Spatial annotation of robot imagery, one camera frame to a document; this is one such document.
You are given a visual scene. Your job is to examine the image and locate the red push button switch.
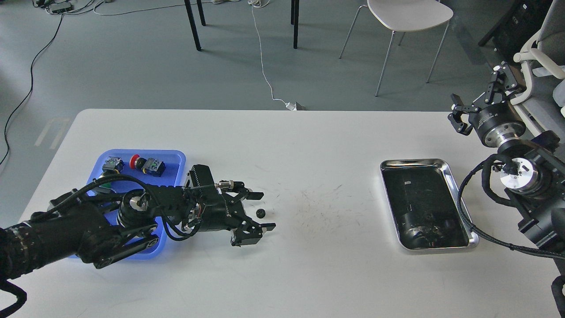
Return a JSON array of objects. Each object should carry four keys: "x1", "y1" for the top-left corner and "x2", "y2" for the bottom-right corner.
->
[{"x1": 129, "y1": 154, "x2": 166, "y2": 177}]

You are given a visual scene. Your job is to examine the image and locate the grey office chair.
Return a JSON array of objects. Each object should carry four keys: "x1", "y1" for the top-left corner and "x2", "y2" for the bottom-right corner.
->
[{"x1": 510, "y1": 0, "x2": 565, "y2": 144}]

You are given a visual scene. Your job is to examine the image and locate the shiny metal tray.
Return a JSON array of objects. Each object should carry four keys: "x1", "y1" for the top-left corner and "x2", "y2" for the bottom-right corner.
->
[{"x1": 380, "y1": 159, "x2": 479, "y2": 254}]

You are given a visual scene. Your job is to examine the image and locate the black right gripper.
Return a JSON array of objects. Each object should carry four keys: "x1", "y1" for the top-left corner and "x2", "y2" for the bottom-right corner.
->
[{"x1": 448, "y1": 61, "x2": 525, "y2": 148}]

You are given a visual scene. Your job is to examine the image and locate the white power adapter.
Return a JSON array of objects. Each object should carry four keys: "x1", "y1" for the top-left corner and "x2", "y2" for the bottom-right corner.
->
[{"x1": 285, "y1": 102, "x2": 305, "y2": 111}]

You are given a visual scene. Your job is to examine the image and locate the blue plastic tray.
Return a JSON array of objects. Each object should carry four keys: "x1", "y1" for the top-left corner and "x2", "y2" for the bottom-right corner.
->
[{"x1": 86, "y1": 149, "x2": 186, "y2": 261}]

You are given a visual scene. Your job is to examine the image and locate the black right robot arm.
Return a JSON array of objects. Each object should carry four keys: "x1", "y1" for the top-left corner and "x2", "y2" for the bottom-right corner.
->
[{"x1": 448, "y1": 62, "x2": 564, "y2": 261}]

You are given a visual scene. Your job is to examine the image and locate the black braided cable loop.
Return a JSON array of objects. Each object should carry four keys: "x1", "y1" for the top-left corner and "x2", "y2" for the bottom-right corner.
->
[{"x1": 0, "y1": 278, "x2": 28, "y2": 318}]

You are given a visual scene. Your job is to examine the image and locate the black cabinet in corner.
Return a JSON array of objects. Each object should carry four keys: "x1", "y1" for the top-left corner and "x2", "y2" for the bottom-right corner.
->
[{"x1": 478, "y1": 0, "x2": 553, "y2": 63}]

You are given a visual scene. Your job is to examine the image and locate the green push button switch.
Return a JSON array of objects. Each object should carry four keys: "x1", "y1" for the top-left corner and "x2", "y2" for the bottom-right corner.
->
[{"x1": 93, "y1": 156, "x2": 124, "y2": 194}]

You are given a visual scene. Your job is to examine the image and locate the black cable on floor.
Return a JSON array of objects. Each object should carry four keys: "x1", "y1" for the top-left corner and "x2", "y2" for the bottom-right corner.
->
[{"x1": 0, "y1": 0, "x2": 186, "y2": 166}]

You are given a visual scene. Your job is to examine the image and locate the white chair with metal legs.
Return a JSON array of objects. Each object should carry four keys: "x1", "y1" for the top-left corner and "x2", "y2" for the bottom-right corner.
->
[{"x1": 339, "y1": 0, "x2": 454, "y2": 97}]

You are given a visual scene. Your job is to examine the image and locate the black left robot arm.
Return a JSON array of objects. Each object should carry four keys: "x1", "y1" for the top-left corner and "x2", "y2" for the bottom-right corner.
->
[{"x1": 1, "y1": 165, "x2": 276, "y2": 279}]

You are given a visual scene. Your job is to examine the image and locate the white cable on floor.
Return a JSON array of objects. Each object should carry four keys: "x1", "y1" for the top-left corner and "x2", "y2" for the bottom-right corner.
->
[{"x1": 247, "y1": 0, "x2": 292, "y2": 106}]

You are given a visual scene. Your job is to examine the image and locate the black table legs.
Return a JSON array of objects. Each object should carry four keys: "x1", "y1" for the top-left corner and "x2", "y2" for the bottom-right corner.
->
[{"x1": 184, "y1": 0, "x2": 300, "y2": 51}]

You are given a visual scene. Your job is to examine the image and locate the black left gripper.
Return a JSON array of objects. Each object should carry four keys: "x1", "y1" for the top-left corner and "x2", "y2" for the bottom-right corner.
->
[{"x1": 188, "y1": 180, "x2": 276, "y2": 247}]

